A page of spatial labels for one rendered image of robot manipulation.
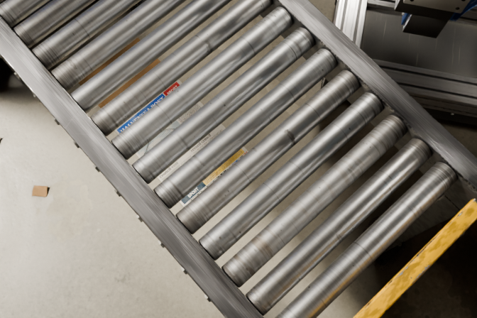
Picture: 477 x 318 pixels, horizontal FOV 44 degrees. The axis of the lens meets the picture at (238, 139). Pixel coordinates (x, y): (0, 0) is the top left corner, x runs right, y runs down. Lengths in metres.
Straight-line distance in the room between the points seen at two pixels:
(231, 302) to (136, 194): 0.26
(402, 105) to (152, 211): 0.52
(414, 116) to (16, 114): 1.38
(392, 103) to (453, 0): 0.33
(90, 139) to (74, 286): 0.86
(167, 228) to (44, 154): 1.02
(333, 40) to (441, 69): 0.77
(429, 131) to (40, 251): 1.27
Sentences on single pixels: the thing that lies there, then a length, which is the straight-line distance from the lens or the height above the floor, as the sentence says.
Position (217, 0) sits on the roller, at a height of 0.79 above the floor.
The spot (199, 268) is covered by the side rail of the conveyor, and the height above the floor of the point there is 0.80.
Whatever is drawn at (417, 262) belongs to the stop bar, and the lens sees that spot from 1.10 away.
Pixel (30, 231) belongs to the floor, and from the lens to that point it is 1.99.
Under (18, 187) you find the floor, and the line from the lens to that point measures 2.04.
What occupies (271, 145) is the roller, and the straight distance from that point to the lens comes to 1.12.
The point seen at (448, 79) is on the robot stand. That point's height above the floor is 0.22.
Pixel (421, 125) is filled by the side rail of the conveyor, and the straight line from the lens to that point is 1.19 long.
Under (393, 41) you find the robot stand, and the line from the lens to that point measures 1.94.
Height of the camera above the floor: 1.86
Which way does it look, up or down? 72 degrees down
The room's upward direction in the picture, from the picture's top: 2 degrees clockwise
